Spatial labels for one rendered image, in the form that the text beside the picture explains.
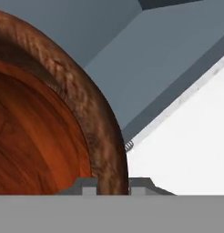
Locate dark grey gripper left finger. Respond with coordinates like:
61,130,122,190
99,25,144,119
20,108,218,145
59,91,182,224
57,177,99,196

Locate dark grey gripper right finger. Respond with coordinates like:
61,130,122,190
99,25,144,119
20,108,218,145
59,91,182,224
128,177,178,196

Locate brown wooden bowl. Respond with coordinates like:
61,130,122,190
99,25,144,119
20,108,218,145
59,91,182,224
0,8,130,196

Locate grey-blue open cabinet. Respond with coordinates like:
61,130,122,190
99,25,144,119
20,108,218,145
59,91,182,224
0,0,224,144

